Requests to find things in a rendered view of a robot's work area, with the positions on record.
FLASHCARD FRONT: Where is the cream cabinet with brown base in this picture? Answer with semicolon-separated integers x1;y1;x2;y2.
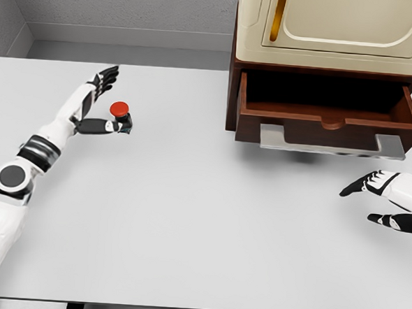
225;0;412;143

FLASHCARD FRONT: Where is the cream cabinet door, gold handle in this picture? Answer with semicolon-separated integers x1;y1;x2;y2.
260;0;412;59

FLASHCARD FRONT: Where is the brown drawer with silver handle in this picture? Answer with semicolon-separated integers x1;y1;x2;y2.
233;71;412;162

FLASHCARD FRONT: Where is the red button switch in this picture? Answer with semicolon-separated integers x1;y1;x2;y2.
108;101;135;135

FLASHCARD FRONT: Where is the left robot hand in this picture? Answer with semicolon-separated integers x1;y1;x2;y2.
54;61;129;138

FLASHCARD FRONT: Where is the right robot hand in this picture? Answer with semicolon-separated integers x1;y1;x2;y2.
337;168;412;234

